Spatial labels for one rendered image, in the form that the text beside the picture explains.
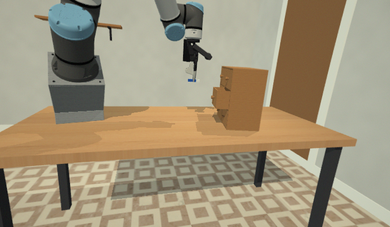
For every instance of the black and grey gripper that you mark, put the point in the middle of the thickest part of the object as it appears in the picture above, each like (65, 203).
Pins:
(190, 56)

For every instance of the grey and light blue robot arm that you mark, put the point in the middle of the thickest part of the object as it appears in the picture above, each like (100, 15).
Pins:
(73, 25)

